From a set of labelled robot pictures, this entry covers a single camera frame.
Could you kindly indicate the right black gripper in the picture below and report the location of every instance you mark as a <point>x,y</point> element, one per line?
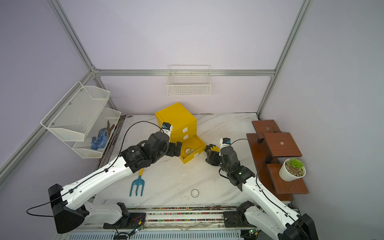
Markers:
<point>214,156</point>

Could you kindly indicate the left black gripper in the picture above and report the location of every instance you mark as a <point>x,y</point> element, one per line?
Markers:
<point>170,149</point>

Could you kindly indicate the yellow bottom drawer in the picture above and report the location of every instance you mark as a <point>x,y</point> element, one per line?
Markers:
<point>195,143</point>

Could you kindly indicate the yellow plastic drawer cabinet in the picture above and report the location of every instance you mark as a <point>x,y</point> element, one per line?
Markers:
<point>183,122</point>

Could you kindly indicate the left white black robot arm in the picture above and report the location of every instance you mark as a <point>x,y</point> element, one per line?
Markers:
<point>70,203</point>

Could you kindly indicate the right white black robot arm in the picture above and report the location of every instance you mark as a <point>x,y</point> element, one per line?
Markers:
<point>271,216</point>

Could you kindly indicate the yellow black work glove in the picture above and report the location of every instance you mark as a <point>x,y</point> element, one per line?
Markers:
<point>214,148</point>

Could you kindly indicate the brown wooden stepped shelf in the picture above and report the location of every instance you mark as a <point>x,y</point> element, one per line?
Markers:
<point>267,145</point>

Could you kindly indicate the brown pruning tool on shelf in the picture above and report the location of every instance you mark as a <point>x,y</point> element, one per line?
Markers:
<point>109,129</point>

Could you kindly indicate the blue cloth item on shelf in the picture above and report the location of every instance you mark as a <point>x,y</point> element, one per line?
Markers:
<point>101,140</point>

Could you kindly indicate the potted succulent white pot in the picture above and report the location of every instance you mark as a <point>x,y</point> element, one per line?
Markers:
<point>292,169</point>

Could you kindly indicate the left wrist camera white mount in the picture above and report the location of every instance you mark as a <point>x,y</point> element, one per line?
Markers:
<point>167,129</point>

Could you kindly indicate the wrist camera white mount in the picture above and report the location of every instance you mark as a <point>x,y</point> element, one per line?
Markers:
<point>167,129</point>
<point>225,142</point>

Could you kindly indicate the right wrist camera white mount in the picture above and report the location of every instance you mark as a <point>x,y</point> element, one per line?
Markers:
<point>225,142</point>

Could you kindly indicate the teal garden fork yellow handle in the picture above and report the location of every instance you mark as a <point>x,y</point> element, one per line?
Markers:
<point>139,183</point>

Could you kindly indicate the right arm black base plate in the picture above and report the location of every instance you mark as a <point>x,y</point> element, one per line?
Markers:
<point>235,220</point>

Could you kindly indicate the white wire wall basket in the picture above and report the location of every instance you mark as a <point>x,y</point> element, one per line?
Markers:
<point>189,80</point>

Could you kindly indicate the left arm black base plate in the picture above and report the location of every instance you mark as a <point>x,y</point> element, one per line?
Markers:
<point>133,222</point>

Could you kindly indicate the white mesh two-tier wall shelf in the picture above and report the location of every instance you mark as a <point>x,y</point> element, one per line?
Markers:
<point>79,117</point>

